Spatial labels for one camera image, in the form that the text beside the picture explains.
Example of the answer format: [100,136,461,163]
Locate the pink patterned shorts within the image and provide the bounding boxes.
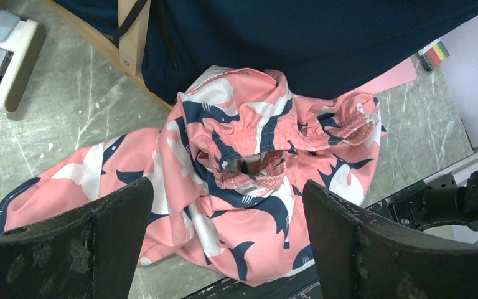
[0,66,385,287]

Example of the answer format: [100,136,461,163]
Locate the wooden clothes rack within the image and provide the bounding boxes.
[44,1,172,111]

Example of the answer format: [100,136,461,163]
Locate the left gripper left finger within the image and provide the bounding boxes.
[0,177,154,298]

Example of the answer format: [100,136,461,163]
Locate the set of coloured markers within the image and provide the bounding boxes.
[417,39,450,72]

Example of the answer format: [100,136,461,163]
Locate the navy blue shorts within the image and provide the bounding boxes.
[53,0,478,105]

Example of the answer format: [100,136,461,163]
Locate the pink clipboard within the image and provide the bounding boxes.
[356,58,417,94]

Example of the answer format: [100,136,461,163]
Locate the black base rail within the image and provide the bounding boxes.
[192,171,478,298]

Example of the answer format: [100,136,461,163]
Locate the grey stapler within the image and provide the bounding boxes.
[0,10,46,113]

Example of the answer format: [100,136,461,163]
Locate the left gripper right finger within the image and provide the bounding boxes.
[302,181,478,298]

